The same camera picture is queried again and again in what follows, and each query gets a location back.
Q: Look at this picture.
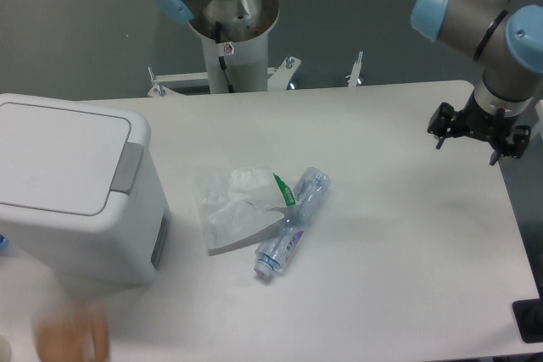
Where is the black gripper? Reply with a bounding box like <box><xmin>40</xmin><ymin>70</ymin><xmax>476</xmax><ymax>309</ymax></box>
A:
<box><xmin>427</xmin><ymin>96</ymin><xmax>532</xmax><ymax>165</ymax></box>

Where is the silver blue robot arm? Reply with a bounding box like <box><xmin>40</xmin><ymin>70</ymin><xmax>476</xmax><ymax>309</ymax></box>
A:
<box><xmin>411</xmin><ymin>0</ymin><xmax>542</xmax><ymax>164</ymax></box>

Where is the white trash can body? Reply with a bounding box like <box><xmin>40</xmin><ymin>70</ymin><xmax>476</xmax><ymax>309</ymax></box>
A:
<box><xmin>1</xmin><ymin>93</ymin><xmax>170</xmax><ymax>284</ymax></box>

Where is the white trash can lid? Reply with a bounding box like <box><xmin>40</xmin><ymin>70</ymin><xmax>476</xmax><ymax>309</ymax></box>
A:
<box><xmin>1</xmin><ymin>103</ymin><xmax>131</xmax><ymax>215</ymax></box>

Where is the blurred human hand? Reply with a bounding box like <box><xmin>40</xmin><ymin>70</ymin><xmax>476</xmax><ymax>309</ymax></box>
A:
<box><xmin>34</xmin><ymin>309</ymin><xmax>110</xmax><ymax>361</ymax></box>

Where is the clear empty plastic bottle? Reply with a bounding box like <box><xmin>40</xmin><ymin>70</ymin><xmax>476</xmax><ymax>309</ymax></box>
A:
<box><xmin>254</xmin><ymin>167</ymin><xmax>331</xmax><ymax>282</ymax></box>

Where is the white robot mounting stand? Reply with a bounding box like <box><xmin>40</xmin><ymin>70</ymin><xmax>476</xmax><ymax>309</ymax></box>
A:
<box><xmin>146</xmin><ymin>33</ymin><xmax>365</xmax><ymax>98</ymax></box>

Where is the clear crumpled plastic bag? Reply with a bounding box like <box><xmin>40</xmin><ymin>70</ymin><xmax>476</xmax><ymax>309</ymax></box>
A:
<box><xmin>193</xmin><ymin>165</ymin><xmax>299</xmax><ymax>255</ymax></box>

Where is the grey lid push button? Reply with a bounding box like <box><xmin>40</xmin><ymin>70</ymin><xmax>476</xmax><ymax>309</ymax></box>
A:
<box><xmin>110</xmin><ymin>142</ymin><xmax>144</xmax><ymax>195</ymax></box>

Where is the black cable on stand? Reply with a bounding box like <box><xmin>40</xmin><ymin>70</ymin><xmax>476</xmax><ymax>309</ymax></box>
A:
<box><xmin>214</xmin><ymin>21</ymin><xmax>236</xmax><ymax>93</ymax></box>

